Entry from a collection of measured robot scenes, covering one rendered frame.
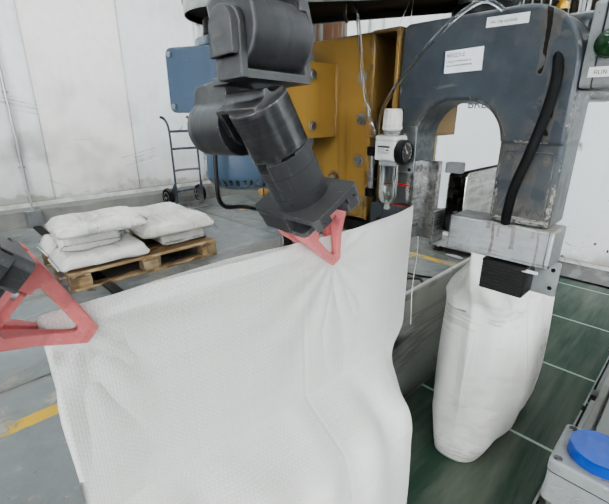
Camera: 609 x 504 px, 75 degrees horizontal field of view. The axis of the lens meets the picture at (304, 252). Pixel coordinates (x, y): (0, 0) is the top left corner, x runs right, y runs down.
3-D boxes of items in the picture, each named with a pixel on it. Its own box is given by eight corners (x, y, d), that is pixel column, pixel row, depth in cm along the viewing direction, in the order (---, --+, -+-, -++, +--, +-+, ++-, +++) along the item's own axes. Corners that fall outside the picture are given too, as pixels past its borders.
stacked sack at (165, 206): (122, 232, 340) (119, 215, 335) (108, 223, 370) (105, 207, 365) (193, 220, 381) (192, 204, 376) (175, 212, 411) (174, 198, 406)
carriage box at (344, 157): (363, 221, 73) (373, 29, 63) (252, 195, 96) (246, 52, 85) (430, 201, 89) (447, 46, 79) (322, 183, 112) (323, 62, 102)
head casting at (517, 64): (546, 231, 52) (603, -35, 42) (389, 203, 69) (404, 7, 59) (598, 199, 72) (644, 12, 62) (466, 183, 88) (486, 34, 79)
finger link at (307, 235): (325, 234, 52) (297, 175, 46) (367, 247, 47) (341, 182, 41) (290, 269, 49) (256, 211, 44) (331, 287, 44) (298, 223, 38)
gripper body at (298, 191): (297, 184, 47) (271, 129, 43) (362, 196, 40) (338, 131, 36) (260, 218, 45) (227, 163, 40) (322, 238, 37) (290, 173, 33)
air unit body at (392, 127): (394, 213, 62) (403, 108, 57) (370, 209, 65) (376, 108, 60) (410, 209, 65) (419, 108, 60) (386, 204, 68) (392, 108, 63)
